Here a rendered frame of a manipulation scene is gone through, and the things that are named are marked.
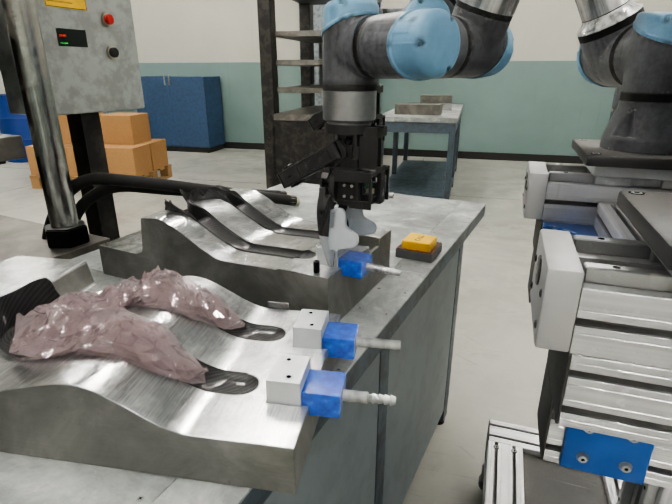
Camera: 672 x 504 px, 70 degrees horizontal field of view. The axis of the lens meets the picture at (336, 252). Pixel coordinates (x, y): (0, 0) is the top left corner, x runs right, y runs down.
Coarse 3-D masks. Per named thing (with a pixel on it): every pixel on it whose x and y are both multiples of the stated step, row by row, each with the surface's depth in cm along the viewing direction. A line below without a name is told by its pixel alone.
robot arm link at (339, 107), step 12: (324, 96) 65; (336, 96) 64; (348, 96) 63; (360, 96) 63; (372, 96) 65; (324, 108) 66; (336, 108) 64; (348, 108) 64; (360, 108) 64; (372, 108) 65; (336, 120) 65; (348, 120) 64; (360, 120) 64; (372, 120) 66
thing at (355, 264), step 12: (336, 252) 73; (348, 252) 76; (360, 252) 76; (324, 264) 75; (336, 264) 74; (348, 264) 73; (360, 264) 72; (372, 264) 73; (348, 276) 74; (360, 276) 73
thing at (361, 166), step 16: (336, 128) 65; (352, 128) 65; (368, 128) 65; (384, 128) 67; (352, 144) 67; (368, 144) 66; (336, 160) 69; (352, 160) 68; (368, 160) 66; (336, 176) 68; (352, 176) 66; (368, 176) 65; (384, 176) 70; (336, 192) 69; (352, 192) 69; (368, 192) 66; (384, 192) 71; (368, 208) 67
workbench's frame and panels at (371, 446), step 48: (432, 288) 122; (384, 336) 76; (432, 336) 131; (384, 384) 97; (432, 384) 141; (336, 432) 78; (384, 432) 103; (432, 432) 154; (336, 480) 81; (384, 480) 110
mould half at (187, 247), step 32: (256, 192) 102; (160, 224) 82; (192, 224) 84; (224, 224) 88; (256, 224) 92; (288, 224) 96; (128, 256) 89; (160, 256) 85; (192, 256) 81; (224, 256) 80; (256, 256) 80; (384, 256) 90; (256, 288) 77; (288, 288) 74; (320, 288) 71; (352, 288) 79
